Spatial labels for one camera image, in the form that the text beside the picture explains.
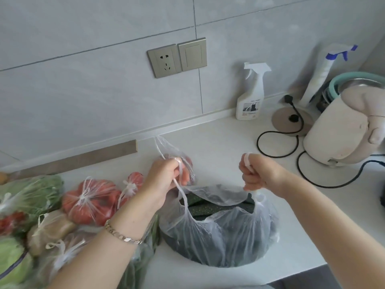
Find person's left hand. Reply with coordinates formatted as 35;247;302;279
141;157;190;213

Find person's right hand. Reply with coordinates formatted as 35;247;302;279
239;153;290;198

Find clear plastic bag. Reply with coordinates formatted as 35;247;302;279
37;231;101;282
155;153;280;269

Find person's left forearm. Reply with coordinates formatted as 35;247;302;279
45;194;165;289

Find person's right forearm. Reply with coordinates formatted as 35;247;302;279
278;174;385;287

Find dark green cucumbers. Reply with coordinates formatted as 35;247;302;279
164;185;277;265

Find small bag of tomatoes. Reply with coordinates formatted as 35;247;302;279
122;172;145;199

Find beige kettle base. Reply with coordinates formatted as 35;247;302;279
272;105;314;137

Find white spray bottle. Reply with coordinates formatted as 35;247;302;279
236;62;272;121

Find bag of green beans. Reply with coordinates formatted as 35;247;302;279
119;214;160;289

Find large bag of tomatoes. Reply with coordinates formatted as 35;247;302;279
61;177;121;227

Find beige electric kettle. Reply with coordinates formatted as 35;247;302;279
303;85;385;168

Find brown wooden strip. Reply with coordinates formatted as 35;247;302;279
0;139;138;181

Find spray bottle with blue trigger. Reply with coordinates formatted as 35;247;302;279
299;43;359;109

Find tied clear plastic bag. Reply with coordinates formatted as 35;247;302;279
37;231;101;282

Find bag of brown potatoes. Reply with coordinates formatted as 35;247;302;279
26;210;76;257

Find steel bowl with green rim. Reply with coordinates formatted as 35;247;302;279
322;72;385;113

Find bag of green leafy vegetables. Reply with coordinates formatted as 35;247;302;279
0;174;65;218

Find bag of red chillies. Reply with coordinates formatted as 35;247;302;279
0;211;28;236

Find green cabbage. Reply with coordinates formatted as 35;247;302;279
0;237;34;287

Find black power cable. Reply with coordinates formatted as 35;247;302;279
296;150;385;189

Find black cable with plug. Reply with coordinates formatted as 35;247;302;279
256;94;305;159

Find silver chain bracelet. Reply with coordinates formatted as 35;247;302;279
104;220;145;246

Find grey wall socket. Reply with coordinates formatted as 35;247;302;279
147;44;181;79

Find grey wall switch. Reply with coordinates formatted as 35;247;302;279
177;38;208;72

